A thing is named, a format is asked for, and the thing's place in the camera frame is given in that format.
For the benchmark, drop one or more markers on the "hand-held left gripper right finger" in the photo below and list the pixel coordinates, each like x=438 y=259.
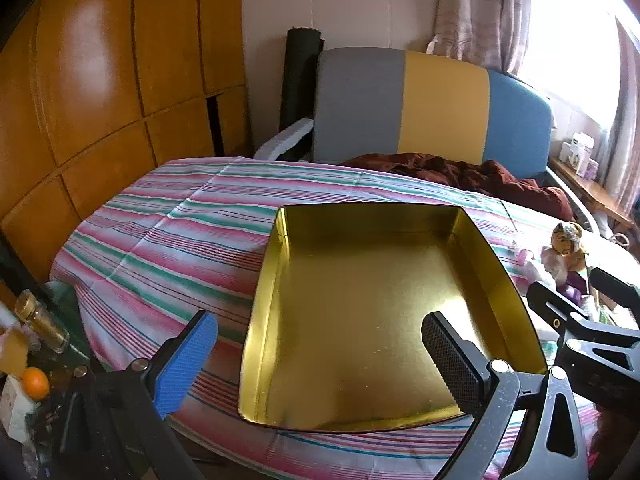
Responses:
x=455 y=360

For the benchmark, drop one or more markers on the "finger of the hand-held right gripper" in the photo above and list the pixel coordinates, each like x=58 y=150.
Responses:
x=617 y=287
x=547 y=302

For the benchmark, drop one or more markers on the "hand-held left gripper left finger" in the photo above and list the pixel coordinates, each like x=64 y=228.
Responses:
x=185 y=360

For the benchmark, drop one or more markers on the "yellow plush toy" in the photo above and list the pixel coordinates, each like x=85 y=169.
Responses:
x=565 y=240

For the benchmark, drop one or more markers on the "gold metal tin box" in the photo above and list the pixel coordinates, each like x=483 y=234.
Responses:
x=360 y=320

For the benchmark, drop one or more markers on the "person's red clothing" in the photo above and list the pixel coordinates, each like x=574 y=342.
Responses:
x=607 y=435

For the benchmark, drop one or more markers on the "wooden side shelf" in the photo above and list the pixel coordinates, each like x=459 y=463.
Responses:
x=595 y=190

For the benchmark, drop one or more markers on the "grey metal sofa armrest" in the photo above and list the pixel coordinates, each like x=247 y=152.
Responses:
x=570 y=195

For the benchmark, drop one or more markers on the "purple tissue box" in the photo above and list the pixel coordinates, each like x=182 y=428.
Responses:
x=592 y=169

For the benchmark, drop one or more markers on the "striped tablecloth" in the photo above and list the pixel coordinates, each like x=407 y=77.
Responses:
x=165 y=240

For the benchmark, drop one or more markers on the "white printed carton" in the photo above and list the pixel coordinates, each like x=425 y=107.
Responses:
x=582 y=152

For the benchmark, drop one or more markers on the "small white carton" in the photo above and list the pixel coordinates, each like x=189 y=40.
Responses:
x=565 y=152

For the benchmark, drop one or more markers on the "dark red cloth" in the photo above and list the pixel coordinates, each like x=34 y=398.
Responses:
x=475 y=175

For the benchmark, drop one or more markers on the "glass jar with gold lid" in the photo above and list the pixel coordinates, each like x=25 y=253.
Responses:
x=42 y=320

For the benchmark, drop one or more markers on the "orange fruit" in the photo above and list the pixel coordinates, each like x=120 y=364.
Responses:
x=36 y=383

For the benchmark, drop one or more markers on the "patterned beige curtain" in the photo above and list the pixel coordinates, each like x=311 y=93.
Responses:
x=475 y=15
x=625 y=135

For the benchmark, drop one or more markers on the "yellow packet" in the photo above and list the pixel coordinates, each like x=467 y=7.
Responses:
x=12 y=352

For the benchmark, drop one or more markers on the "white packet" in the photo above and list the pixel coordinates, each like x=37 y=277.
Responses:
x=15 y=410

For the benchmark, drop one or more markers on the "grey yellow blue sofa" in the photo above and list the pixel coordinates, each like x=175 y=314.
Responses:
x=440 y=105

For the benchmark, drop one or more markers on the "white wrapped sofa armrest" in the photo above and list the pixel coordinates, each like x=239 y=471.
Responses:
x=285 y=140

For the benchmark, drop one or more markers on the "window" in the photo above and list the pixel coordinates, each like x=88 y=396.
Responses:
x=565 y=25

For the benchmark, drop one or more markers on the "black rolled mat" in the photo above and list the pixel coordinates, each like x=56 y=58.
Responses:
x=297 y=75

